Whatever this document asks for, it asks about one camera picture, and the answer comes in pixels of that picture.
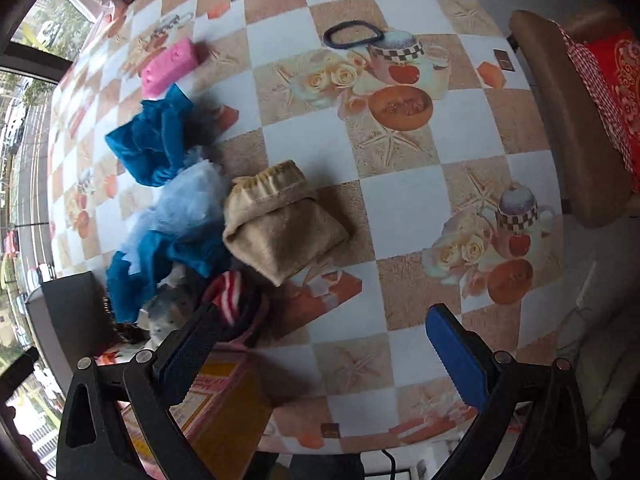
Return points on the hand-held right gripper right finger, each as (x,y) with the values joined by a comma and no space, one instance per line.
(457,355)

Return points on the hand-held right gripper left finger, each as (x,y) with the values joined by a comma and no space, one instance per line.
(187,355)

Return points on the red white striped scrunchie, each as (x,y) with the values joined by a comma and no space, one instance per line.
(232,292)

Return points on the white cardboard box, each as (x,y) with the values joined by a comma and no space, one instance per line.
(70,310)

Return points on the teal mesh scrunchie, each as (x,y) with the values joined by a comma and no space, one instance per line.
(150,135)
(165,255)

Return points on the pink soft pouch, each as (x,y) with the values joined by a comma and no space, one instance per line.
(167,65)

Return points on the orange patterned carton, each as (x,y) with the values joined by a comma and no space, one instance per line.
(235,410)

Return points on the white bedding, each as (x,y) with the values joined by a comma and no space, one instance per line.
(595,350)

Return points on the beige cloth pouch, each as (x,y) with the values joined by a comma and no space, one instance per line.
(285,240)

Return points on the light blue tulle scrunchie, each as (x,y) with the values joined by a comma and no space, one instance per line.
(185,200)

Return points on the checkered printed tablecloth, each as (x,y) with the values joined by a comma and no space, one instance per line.
(400,200)

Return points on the brown chair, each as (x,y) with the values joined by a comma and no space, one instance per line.
(550,85)

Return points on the red patterned cushion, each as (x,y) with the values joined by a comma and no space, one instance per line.
(615,75)

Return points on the black hair band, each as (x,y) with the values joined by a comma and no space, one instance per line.
(326,39)

